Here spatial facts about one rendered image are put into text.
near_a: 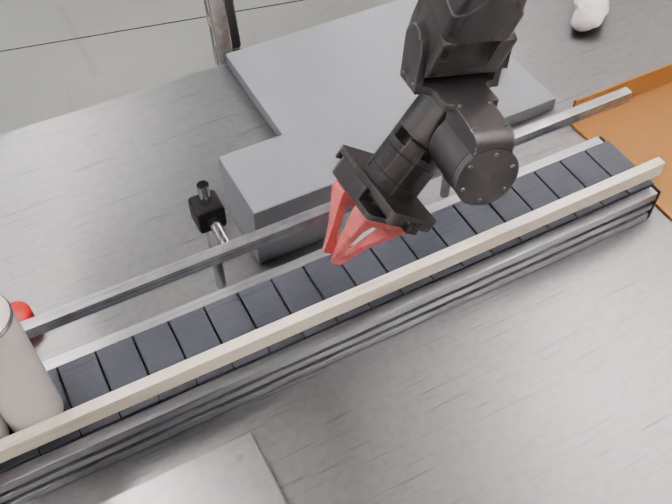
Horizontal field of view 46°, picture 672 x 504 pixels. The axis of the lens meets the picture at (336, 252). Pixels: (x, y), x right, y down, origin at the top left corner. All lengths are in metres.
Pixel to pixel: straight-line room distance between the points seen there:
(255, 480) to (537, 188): 0.47
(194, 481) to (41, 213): 0.43
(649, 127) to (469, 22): 0.56
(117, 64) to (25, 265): 1.70
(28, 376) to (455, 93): 0.43
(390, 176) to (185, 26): 2.06
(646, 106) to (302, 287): 0.58
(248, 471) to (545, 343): 0.35
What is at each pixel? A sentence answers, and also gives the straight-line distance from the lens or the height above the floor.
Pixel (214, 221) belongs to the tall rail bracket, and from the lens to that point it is 0.80.
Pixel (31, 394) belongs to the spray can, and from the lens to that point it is 0.74.
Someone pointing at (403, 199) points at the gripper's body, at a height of 1.01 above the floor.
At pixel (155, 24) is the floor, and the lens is 2.77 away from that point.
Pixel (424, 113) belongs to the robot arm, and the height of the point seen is 1.09.
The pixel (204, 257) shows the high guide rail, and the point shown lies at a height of 0.96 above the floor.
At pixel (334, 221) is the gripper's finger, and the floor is 0.98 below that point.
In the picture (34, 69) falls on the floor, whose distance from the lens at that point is 2.69.
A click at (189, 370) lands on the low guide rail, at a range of 0.76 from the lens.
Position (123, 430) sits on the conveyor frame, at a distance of 0.78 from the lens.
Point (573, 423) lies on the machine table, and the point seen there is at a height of 0.83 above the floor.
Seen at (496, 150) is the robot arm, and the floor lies 1.11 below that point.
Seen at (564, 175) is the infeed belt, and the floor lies 0.88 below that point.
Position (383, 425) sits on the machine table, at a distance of 0.81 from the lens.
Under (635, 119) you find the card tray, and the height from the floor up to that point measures 0.83.
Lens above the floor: 1.56
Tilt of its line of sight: 51 degrees down
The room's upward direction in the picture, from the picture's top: straight up
